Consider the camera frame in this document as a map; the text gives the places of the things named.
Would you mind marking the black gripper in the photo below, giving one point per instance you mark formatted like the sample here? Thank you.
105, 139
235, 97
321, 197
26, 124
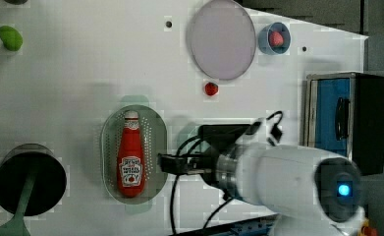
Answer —
203, 164

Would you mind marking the red ketchup bottle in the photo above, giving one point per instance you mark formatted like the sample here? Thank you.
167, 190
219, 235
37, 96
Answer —
130, 159

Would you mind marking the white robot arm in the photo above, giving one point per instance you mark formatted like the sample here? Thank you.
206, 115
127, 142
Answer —
316, 192

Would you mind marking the green oval strainer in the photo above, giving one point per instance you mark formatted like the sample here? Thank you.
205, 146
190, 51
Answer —
154, 140

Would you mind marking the red strawberry on table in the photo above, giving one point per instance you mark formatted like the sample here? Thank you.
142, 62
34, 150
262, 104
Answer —
211, 89

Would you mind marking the grey round plate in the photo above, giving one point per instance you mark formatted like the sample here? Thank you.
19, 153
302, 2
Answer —
222, 39

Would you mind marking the blue small bowl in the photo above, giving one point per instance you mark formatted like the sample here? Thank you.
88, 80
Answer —
263, 42

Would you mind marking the strawberry in bowl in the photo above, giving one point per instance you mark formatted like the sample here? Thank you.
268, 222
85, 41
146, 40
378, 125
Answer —
276, 39

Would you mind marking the black toaster oven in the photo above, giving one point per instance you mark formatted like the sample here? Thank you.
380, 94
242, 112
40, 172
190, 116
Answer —
344, 113

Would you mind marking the green spatula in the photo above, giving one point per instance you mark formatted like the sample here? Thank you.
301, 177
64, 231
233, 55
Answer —
16, 225

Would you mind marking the green lime toy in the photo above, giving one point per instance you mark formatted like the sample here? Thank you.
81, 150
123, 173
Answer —
11, 38

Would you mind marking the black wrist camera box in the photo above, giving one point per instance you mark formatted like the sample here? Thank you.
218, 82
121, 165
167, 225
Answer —
223, 136

